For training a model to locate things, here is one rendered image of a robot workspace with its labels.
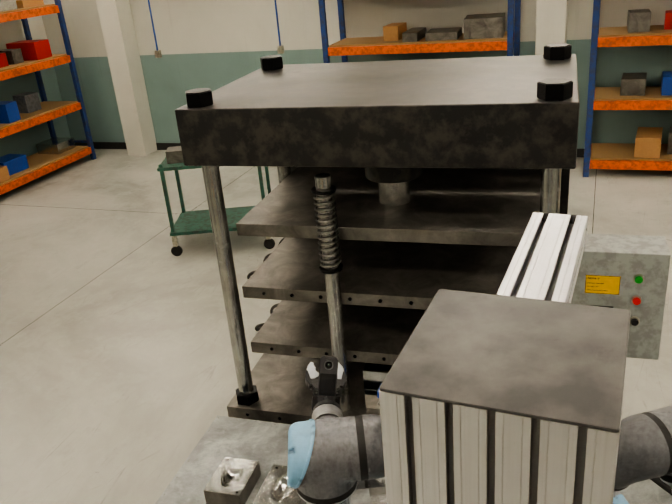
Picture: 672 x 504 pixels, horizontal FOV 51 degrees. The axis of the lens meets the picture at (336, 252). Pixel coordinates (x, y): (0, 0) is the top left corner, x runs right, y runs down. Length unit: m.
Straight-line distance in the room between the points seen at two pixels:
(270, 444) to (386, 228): 0.91
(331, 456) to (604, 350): 0.59
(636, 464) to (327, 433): 0.56
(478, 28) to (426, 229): 5.42
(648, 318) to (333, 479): 1.55
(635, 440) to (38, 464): 3.48
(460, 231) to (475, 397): 1.70
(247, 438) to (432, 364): 1.98
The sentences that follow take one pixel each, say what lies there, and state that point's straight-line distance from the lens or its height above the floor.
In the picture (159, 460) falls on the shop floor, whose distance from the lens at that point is 4.08.
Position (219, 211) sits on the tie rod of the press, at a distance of 2.58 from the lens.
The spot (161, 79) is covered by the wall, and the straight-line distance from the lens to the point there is 10.01.
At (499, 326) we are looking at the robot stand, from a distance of 0.90.
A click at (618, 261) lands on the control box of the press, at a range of 2.50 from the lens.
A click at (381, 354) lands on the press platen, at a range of 2.70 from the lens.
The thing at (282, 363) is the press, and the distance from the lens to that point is 3.18.
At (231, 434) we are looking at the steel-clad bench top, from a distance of 2.79.
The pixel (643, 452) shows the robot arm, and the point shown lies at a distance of 1.41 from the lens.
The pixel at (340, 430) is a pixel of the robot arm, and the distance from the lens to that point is 1.30.
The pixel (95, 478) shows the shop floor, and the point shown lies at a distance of 4.10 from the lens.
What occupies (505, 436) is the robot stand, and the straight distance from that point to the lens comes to 0.78.
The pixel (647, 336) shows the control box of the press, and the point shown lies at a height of 1.16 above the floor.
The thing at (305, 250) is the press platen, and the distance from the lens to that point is 2.99.
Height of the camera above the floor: 2.48
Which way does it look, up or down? 24 degrees down
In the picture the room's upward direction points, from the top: 5 degrees counter-clockwise
